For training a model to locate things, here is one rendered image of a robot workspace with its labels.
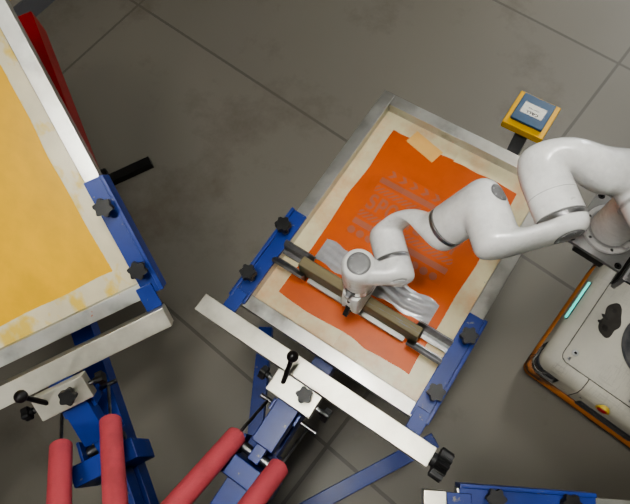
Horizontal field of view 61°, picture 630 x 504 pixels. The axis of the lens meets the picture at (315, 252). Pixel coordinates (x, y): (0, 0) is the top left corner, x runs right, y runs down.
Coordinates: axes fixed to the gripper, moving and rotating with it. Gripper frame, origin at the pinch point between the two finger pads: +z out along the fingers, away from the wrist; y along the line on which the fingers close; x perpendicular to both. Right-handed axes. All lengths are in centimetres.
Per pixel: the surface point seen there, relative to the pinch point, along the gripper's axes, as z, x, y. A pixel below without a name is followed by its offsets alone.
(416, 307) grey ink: 5.6, -13.3, 7.8
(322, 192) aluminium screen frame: 2.5, 26.0, 21.9
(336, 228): 6.0, 17.4, 15.8
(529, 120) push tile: 4, -13, 75
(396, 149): 6.0, 16.2, 46.9
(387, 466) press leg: 96, -32, -29
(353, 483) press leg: 96, -24, -42
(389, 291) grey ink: 5.4, -5.0, 7.7
